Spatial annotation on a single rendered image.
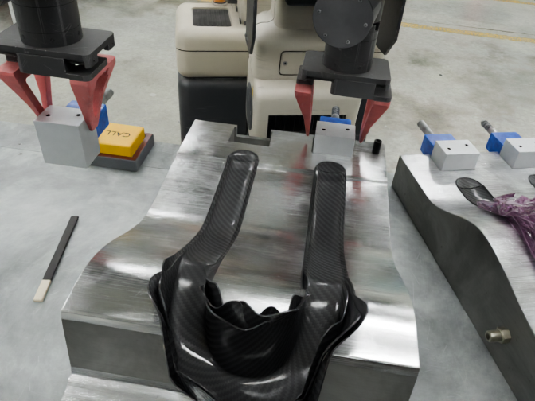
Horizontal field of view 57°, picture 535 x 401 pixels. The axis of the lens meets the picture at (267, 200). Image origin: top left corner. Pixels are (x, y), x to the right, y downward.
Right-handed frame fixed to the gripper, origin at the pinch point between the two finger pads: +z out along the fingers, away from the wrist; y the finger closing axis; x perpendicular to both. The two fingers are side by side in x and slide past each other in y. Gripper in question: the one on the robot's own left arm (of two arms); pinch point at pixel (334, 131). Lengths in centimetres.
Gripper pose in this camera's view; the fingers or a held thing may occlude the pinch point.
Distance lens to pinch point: 64.6
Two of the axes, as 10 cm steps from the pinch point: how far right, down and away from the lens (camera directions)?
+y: 9.9, 1.4, -0.7
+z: -0.7, 7.9, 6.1
